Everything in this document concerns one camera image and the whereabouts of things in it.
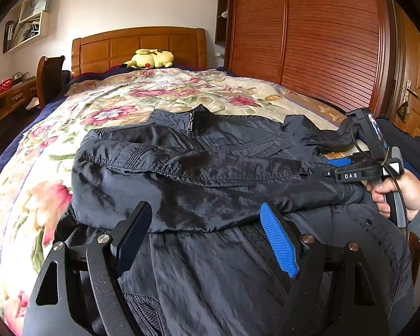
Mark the wooden bed headboard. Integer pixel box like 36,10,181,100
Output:
71,27,208,78

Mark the dark navy jacket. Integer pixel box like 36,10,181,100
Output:
54,104,415,336

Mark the dark blue cloth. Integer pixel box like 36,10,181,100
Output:
374,117,420,179

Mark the wooden slatted wardrobe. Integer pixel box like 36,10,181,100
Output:
227,0,397,120

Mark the wooden door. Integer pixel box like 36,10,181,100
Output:
394,3,420,137

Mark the wooden side shelf unit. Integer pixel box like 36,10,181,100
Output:
215,0,234,46

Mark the yellow plush toy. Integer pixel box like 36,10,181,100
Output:
118,48,176,70

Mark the dark wooden chair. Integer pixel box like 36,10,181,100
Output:
36,55,66,111

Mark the white wall shelf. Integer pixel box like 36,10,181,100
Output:
3,0,51,54

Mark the wooden desk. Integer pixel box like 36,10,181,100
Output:
0,76,39,121

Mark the brass door handle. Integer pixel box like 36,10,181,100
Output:
404,80,420,107

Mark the navy bed sheet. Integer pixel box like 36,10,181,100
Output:
0,68,134,197

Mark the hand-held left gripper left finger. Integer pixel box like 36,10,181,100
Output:
23,201,153,336

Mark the floral blanket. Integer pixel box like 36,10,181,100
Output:
0,67,372,336

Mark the person's right hand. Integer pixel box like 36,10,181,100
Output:
366,171,420,222

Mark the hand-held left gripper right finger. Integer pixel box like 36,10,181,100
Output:
260,201,393,336

